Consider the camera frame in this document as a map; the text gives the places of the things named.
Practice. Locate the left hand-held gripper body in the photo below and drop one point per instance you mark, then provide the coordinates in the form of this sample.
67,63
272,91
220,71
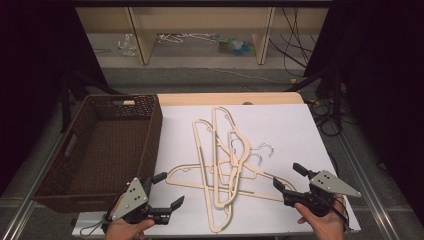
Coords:
133,200

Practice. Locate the clear plastic hangers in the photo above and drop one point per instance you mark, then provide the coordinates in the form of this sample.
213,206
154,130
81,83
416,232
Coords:
126,45

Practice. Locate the brown woven basket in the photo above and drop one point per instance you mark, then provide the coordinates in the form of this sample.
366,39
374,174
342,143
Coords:
106,150

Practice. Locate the person's right hand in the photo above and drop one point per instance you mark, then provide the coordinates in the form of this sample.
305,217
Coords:
326,228

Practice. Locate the white hanger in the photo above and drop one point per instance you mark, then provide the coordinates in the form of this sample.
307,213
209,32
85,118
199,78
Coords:
170,38

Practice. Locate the metal floor rail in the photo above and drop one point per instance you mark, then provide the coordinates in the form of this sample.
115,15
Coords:
30,200
366,183

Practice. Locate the beige wooden shelf unit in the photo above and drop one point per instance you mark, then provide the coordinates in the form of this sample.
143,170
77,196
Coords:
143,36

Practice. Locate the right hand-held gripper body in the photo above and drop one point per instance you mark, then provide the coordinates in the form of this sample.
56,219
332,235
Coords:
325,183

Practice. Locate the pile of coloured plastic things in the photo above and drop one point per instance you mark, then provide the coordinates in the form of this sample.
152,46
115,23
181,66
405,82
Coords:
235,45

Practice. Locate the person's left hand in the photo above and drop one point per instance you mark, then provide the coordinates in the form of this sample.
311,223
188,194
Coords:
123,231

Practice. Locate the beige clothes hanger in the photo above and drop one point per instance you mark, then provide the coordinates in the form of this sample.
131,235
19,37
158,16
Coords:
186,183
214,150
202,166

